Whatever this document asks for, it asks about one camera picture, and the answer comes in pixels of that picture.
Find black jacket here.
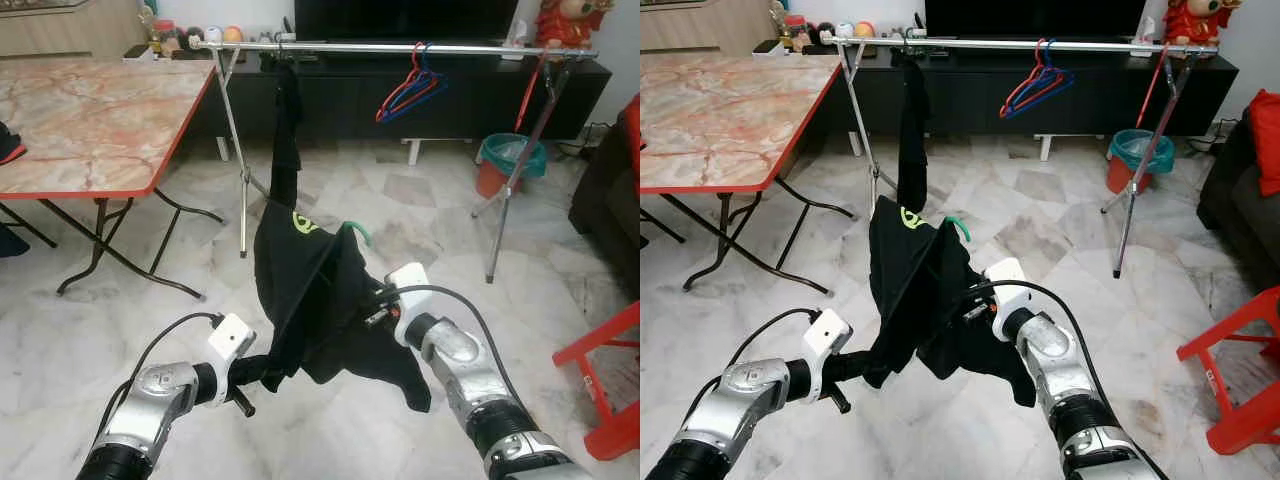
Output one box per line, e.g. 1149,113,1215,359
245,205,433,413
865,197,1041,409

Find red plastic hanger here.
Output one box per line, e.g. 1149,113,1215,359
375,42,441,123
1000,38,1066,119
1140,45,1173,129
515,50,553,133

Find blue plastic hanger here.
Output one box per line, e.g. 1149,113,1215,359
380,45,449,124
1005,40,1076,121

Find red bin teal liner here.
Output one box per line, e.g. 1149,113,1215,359
1105,128,1176,194
475,133,548,199

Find black hanging garment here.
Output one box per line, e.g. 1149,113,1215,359
895,55,931,213
268,60,304,216

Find black TV console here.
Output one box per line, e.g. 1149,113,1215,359
190,45,613,141
820,42,1239,136

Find red plastic stool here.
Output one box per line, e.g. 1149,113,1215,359
1177,285,1280,456
552,300,641,461

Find dark grey sofa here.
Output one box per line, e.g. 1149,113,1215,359
568,100,641,301
1197,100,1280,291

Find silver clothes rack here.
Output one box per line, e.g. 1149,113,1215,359
190,38,599,284
820,35,1221,279

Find marble top folding table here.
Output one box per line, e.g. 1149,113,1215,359
0,55,226,301
640,52,858,296

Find black television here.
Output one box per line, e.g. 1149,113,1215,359
293,0,521,43
925,0,1148,39

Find red gold figurine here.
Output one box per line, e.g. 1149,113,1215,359
1160,0,1244,46
535,0,616,49

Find wooden cabinet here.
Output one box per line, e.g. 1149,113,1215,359
0,0,146,59
640,0,776,53

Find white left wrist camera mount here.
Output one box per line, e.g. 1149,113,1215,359
803,308,854,376
207,313,258,379

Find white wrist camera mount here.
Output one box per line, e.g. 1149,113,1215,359
803,308,854,376
385,262,433,346
985,257,1033,319
207,313,258,379

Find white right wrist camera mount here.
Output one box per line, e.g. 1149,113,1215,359
985,257,1033,319
385,262,433,346

